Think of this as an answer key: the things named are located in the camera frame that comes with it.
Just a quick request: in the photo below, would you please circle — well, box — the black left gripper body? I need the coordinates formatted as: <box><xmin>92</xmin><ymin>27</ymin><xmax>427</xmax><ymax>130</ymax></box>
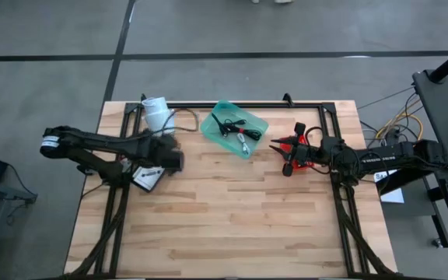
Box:
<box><xmin>149</xmin><ymin>134</ymin><xmax>185</xmax><ymax>173</ymax></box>

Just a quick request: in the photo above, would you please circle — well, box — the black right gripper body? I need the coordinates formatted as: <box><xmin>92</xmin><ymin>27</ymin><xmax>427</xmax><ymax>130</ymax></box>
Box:
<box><xmin>282</xmin><ymin>122</ymin><xmax>320</xmax><ymax>177</ymax></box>

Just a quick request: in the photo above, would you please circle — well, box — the black cable with white-tipped plugs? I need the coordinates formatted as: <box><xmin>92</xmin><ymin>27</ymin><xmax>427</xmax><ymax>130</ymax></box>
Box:
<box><xmin>223</xmin><ymin>119</ymin><xmax>263</xmax><ymax>142</ymax></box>

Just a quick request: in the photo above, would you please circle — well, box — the white USB cable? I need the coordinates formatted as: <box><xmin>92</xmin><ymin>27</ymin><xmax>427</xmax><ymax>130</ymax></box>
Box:
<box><xmin>236</xmin><ymin>131</ymin><xmax>252</xmax><ymax>156</ymax></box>

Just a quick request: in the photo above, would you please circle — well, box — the black USB cable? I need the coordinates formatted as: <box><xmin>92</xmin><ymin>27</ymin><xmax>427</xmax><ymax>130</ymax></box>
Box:
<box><xmin>211</xmin><ymin>112</ymin><xmax>229</xmax><ymax>138</ymax></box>

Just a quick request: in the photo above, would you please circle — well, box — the teal plastic bin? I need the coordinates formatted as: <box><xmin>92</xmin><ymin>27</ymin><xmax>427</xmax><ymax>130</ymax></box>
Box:
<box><xmin>199</xmin><ymin>100</ymin><xmax>270</xmax><ymax>160</ymax></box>

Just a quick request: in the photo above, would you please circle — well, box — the white paper sheet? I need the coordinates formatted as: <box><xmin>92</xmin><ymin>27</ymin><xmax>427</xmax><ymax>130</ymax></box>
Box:
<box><xmin>373</xmin><ymin>169</ymin><xmax>406</xmax><ymax>205</ymax></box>

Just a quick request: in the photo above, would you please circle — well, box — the dark grey side table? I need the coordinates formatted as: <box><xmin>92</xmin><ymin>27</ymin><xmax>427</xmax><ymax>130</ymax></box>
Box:
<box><xmin>412</xmin><ymin>69</ymin><xmax>448</xmax><ymax>172</ymax></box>

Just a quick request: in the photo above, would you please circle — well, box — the braided lamp cable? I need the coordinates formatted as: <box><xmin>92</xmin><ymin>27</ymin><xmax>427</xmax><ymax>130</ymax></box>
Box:
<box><xmin>171</xmin><ymin>107</ymin><xmax>201</xmax><ymax>134</ymax></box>

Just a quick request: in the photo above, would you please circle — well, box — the black aluminium table frame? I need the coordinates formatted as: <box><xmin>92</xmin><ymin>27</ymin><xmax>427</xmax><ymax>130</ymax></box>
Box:
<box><xmin>64</xmin><ymin>93</ymin><xmax>398</xmax><ymax>280</ymax></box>

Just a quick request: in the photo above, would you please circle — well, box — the black floor cable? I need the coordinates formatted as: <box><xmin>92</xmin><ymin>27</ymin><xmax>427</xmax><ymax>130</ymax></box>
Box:
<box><xmin>356</xmin><ymin>86</ymin><xmax>415</xmax><ymax>111</ymax></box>

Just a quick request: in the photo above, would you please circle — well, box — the yellow floor cable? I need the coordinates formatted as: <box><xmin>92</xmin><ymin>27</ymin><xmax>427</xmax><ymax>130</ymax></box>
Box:
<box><xmin>375</xmin><ymin>111</ymin><xmax>425</xmax><ymax>142</ymax></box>

